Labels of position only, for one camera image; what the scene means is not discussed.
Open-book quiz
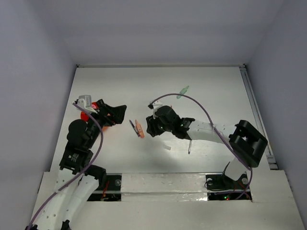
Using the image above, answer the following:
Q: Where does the purple gel pen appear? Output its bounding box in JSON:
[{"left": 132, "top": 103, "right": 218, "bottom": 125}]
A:
[{"left": 129, "top": 120, "right": 140, "bottom": 137}]

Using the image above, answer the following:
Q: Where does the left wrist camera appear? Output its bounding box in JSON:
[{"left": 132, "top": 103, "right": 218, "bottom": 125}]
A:
[{"left": 72, "top": 95, "right": 98, "bottom": 114}]

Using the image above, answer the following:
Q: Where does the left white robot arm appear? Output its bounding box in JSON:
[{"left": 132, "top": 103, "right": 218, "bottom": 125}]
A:
[{"left": 26, "top": 95, "right": 127, "bottom": 230}]

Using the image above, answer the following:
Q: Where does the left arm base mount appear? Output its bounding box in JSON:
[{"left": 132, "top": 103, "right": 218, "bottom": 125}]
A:
[{"left": 87, "top": 174, "right": 122, "bottom": 202}]

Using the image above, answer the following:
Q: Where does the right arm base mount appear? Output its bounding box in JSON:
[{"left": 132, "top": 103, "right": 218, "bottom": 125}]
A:
[{"left": 204, "top": 169, "right": 252, "bottom": 201}]

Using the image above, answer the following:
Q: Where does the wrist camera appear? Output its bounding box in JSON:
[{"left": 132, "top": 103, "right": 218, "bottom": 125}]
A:
[
  {"left": 148, "top": 100, "right": 163, "bottom": 119},
  {"left": 72, "top": 95, "right": 98, "bottom": 114}
]

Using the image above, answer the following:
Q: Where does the blue ballpoint pen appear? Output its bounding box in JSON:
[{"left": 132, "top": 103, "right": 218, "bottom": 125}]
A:
[{"left": 188, "top": 140, "right": 192, "bottom": 155}]

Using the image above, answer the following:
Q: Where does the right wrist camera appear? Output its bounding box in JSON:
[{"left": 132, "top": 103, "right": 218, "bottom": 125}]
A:
[{"left": 148, "top": 100, "right": 163, "bottom": 119}]

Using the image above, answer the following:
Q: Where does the orange pen holder cup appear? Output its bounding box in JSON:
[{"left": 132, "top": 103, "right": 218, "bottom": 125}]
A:
[{"left": 81, "top": 102, "right": 109, "bottom": 132}]

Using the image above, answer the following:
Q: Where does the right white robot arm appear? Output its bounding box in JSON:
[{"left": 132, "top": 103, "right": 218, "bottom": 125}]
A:
[{"left": 146, "top": 105, "right": 268, "bottom": 188}]

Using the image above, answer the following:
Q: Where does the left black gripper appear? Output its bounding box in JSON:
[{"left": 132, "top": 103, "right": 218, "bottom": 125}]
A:
[{"left": 86, "top": 103, "right": 127, "bottom": 148}]

